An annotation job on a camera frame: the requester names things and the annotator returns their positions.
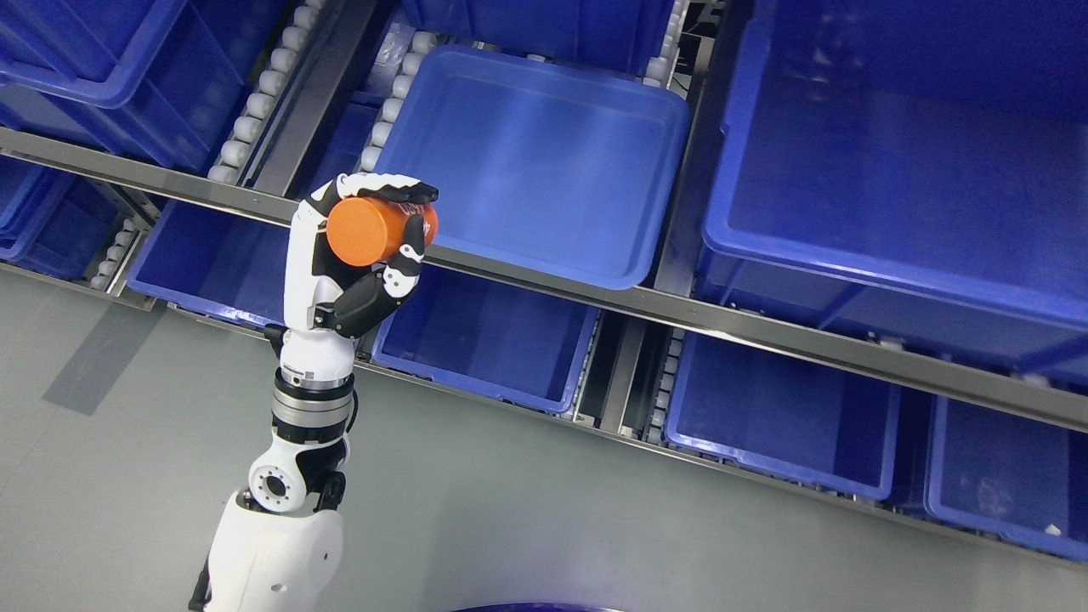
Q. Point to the shallow blue tray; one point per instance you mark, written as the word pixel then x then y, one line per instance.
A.
pixel 546 167

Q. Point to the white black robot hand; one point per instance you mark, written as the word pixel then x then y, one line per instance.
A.
pixel 321 293

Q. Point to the lower blue bin far right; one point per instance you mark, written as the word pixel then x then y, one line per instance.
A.
pixel 1024 481

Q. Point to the blue bin far left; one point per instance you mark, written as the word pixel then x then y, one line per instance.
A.
pixel 52 222

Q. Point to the lower blue bin centre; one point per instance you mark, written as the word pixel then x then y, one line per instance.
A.
pixel 491 339

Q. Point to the large blue bin right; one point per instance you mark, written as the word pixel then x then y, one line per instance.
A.
pixel 912 170

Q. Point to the white roller track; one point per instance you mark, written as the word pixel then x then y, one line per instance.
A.
pixel 274 70

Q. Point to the steel shelf front rail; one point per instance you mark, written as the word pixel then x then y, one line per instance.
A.
pixel 1062 409

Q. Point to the orange cylindrical capacitor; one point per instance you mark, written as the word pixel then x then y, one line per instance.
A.
pixel 364 230

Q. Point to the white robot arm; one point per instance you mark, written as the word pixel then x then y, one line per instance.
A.
pixel 280 538

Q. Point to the lower blue bin left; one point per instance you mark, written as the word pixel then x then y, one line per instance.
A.
pixel 232 268

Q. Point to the blue bin upper left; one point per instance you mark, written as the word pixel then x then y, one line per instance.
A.
pixel 156 81

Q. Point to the blue bin top centre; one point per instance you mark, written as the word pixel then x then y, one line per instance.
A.
pixel 620 36

